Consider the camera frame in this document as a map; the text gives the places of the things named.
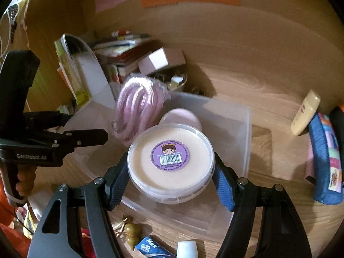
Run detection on green cover book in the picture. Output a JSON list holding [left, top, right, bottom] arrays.
[[54, 34, 92, 108]]

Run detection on person's left hand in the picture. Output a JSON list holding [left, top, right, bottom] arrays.
[[15, 165, 37, 201]]

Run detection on cream sunscreen tube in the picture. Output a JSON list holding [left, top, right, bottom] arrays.
[[291, 89, 321, 136]]

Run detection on pink flat case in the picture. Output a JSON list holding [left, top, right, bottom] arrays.
[[304, 140, 316, 186]]

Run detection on small white box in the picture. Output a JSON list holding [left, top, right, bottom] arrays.
[[138, 47, 186, 76]]

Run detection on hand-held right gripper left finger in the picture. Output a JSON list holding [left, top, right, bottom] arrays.
[[27, 152, 135, 258]]

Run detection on small bowl of trinkets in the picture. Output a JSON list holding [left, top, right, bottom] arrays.
[[150, 71, 189, 92]]

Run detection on white tube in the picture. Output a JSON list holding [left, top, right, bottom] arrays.
[[177, 240, 199, 258]]

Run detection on clear plastic bin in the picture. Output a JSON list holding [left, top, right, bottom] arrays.
[[63, 82, 252, 233]]

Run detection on pink round compact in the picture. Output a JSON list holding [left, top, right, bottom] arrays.
[[158, 108, 202, 132]]

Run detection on white cable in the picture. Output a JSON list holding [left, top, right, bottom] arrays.
[[0, 0, 29, 60]]

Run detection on blue patchwork pencil case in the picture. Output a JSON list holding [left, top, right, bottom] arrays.
[[308, 111, 344, 203]]

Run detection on white paper sheet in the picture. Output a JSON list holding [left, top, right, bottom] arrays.
[[67, 36, 116, 105]]

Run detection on black orange zip case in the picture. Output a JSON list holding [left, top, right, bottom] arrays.
[[329, 106, 344, 151]]

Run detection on gourd charm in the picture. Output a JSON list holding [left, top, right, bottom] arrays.
[[113, 214, 140, 250]]

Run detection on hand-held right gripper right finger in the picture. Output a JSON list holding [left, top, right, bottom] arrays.
[[213, 153, 313, 258]]

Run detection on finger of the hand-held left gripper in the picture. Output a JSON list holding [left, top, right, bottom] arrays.
[[55, 129, 108, 154], [24, 111, 74, 129]]

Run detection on pink cord bundle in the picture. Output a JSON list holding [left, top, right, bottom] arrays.
[[111, 74, 171, 146]]

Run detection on stack of books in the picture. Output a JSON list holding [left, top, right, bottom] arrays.
[[91, 39, 162, 84]]

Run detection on small black box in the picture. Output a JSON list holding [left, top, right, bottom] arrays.
[[134, 235, 178, 258]]

